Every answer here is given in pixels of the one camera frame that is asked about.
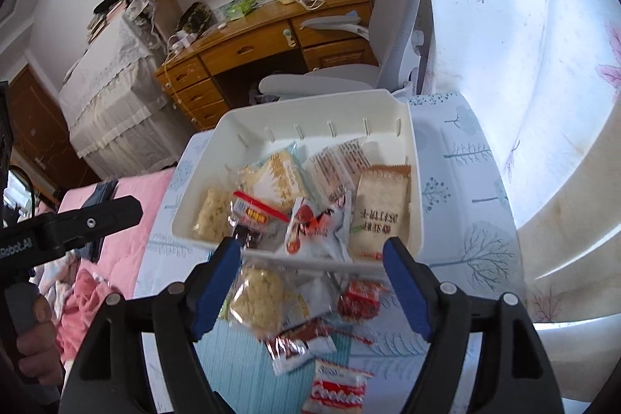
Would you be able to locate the green plant picture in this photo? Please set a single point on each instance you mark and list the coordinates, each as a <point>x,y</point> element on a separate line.
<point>240,4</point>

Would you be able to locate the blue jeans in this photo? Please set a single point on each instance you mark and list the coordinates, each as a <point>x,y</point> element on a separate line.
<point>99,191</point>

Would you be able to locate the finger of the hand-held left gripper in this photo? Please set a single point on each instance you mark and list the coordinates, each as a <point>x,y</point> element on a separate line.
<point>97,220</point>

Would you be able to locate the pale printed cloth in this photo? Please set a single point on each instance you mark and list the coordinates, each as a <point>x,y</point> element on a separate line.
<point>56,276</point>

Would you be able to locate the stack of books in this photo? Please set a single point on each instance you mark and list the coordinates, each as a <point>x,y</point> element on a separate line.
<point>102,23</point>

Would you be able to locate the dark snack packet red label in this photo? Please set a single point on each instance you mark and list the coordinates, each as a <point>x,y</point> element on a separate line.
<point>257,217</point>

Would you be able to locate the black patterned bag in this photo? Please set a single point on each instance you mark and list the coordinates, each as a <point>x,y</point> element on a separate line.
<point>196,17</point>

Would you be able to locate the person's left hand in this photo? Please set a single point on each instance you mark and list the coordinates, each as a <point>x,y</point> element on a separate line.
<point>36,346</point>

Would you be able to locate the lace cloth covered cabinet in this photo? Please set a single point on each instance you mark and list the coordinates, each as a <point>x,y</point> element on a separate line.
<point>116,103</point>

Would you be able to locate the red white snack packet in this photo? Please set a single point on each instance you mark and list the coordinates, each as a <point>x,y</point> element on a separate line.
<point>315,225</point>

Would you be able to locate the small red snack packet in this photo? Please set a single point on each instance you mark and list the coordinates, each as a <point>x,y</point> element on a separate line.
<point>359,300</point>

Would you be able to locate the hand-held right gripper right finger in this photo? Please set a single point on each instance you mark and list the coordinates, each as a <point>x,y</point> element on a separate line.
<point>407,292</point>

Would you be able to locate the white plastic bin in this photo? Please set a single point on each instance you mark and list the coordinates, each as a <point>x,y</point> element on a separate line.
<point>252,123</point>

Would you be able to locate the pink fluffy towel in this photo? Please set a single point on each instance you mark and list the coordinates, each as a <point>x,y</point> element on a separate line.
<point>82,297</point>

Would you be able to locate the brown red snack packet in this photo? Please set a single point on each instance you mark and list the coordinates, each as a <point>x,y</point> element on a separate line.
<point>301,341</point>

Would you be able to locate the puffed rice cake packet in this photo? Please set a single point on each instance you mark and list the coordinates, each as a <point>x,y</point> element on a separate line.
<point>213,215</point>
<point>257,302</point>

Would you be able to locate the wooden desk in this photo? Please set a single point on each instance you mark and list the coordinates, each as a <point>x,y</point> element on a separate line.
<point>252,50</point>

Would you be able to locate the red cookie packet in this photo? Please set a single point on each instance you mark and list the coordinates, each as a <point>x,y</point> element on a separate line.
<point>339,389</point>

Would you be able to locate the leaf print curtain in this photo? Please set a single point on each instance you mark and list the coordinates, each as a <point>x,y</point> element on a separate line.
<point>533,55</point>

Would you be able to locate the white power adapter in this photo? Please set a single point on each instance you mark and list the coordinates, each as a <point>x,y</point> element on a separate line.
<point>182,40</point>

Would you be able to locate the wooden door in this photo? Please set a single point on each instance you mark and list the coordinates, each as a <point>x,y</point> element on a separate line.
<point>43,137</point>

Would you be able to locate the pink bed blanket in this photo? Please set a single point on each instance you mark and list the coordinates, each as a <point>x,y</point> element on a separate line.
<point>140,210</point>

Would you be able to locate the long cracker packet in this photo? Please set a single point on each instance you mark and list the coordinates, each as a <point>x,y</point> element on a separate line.
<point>381,210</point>

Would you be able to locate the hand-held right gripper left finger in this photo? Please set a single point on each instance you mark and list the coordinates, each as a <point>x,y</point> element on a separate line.
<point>213,292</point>

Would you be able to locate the grey office chair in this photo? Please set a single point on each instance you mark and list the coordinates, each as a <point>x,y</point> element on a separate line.
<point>398,6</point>

